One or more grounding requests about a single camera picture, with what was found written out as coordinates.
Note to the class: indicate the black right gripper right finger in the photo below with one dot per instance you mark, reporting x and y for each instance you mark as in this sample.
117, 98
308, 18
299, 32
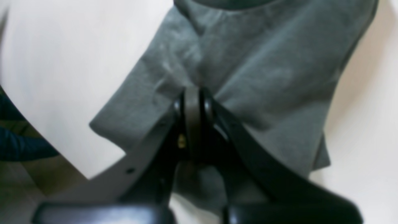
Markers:
291, 199

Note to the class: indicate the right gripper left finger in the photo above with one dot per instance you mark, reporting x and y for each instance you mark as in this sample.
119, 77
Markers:
137, 189

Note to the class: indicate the dark grey t-shirt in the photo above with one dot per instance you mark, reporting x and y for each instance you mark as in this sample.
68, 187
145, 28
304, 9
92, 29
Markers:
274, 64

